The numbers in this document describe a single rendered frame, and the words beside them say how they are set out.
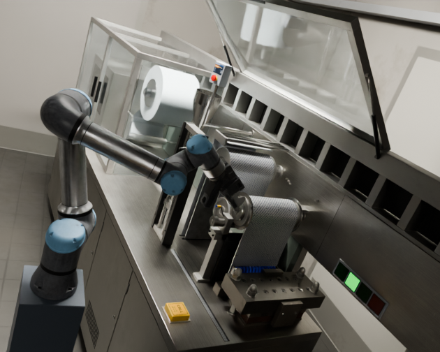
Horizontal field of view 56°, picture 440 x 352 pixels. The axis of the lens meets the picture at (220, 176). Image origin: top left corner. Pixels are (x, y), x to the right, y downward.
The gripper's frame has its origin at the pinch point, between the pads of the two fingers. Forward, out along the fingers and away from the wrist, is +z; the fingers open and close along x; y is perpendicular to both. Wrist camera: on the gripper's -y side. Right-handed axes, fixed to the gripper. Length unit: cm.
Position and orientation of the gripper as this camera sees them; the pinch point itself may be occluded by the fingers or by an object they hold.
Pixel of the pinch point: (235, 209)
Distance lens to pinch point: 159.0
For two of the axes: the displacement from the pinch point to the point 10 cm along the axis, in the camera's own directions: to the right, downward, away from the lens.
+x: -4.4, -4.5, 7.8
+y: 7.9, -6.1, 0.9
